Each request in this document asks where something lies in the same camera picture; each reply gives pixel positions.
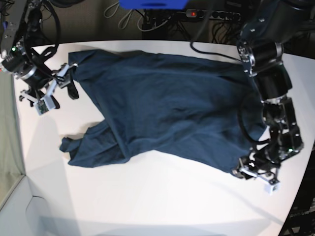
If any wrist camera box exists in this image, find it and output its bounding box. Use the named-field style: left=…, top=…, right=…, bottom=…
left=34, top=96, right=56, bottom=115
left=264, top=180, right=280, bottom=195

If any dark blue t-shirt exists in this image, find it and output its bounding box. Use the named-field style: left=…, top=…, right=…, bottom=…
left=60, top=50, right=266, bottom=173

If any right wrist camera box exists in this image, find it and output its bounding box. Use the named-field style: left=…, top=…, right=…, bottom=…
left=34, top=96, right=56, bottom=115

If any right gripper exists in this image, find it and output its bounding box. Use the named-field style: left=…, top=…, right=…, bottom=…
left=19, top=63, right=79, bottom=109

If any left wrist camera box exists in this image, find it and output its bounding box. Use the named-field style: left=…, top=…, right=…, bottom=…
left=264, top=180, right=280, bottom=195

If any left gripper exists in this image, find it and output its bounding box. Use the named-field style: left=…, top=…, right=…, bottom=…
left=232, top=155, right=281, bottom=184

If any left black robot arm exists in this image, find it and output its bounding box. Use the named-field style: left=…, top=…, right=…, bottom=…
left=203, top=0, right=315, bottom=188

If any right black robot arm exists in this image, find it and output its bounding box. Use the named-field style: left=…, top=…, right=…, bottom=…
left=0, top=0, right=79, bottom=114

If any blue plastic bin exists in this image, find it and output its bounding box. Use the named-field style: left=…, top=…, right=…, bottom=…
left=119, top=0, right=188, bottom=9

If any black power strip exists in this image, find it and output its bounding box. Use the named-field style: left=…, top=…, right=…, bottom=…
left=185, top=9, right=241, bottom=22

